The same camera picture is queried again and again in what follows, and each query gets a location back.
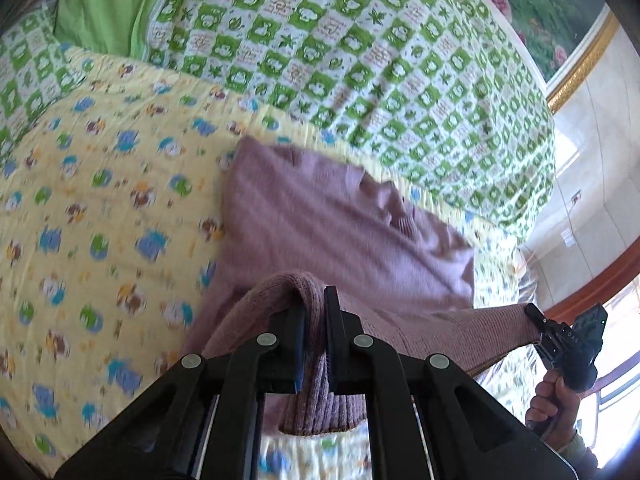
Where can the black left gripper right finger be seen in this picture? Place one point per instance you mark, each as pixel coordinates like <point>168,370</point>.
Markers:
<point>428,419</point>

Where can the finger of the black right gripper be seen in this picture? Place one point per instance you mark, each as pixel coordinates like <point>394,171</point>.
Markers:
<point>536,317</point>

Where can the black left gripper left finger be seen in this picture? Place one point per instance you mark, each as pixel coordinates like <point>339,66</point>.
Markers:
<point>203,418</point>

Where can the mauve knitted sweater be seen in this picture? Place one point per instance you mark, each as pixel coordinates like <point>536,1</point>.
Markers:
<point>295,223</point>

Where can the person's right hand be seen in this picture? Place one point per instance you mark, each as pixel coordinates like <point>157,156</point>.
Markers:
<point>555,405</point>

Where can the yellow bear-print quilt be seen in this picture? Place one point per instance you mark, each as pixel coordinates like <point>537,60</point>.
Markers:
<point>110,229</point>

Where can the green white checkered quilt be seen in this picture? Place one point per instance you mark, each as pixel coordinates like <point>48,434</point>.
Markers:
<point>440,91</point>

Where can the framed flower painting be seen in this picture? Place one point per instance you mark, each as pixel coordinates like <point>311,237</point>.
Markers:
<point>565,38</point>

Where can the plain green cloth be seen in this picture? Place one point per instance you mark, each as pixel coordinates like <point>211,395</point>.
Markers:
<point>104,26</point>

